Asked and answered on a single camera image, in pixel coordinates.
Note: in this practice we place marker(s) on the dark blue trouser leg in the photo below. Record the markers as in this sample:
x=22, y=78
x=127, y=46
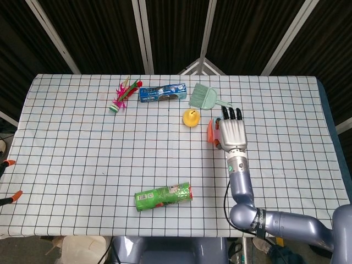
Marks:
x=283, y=255

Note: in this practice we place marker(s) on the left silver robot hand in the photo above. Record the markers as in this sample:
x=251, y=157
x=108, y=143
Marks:
x=17, y=194

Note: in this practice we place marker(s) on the large orange foam block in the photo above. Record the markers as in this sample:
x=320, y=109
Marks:
x=210, y=133

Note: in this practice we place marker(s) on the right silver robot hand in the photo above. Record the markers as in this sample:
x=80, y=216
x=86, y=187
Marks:
x=232, y=134

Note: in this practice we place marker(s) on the white checkered tablecloth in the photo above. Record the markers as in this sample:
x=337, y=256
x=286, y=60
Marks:
x=82, y=165

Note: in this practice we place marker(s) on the pink feather shuttlecock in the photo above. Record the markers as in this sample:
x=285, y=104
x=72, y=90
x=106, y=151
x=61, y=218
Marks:
x=122, y=94

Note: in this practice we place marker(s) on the dark folding screen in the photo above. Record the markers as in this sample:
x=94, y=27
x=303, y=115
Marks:
x=176, y=33

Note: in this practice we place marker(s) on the green chips can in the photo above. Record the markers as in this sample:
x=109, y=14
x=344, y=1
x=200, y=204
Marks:
x=162, y=196

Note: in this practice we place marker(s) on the blue cookie box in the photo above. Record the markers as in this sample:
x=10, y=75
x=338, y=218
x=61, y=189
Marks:
x=162, y=93

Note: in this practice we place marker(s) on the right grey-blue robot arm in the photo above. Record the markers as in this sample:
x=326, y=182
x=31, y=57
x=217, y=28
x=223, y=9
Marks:
x=288, y=222

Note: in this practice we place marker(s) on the white shoe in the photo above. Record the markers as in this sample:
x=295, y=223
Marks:
x=261, y=244

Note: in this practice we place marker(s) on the grey-blue robot torso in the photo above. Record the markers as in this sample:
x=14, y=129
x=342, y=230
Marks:
x=170, y=251

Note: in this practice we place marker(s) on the mint green hand brush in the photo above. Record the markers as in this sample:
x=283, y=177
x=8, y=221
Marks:
x=203, y=97

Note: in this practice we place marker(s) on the yellow toy pear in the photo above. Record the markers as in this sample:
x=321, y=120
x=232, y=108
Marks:
x=191, y=118

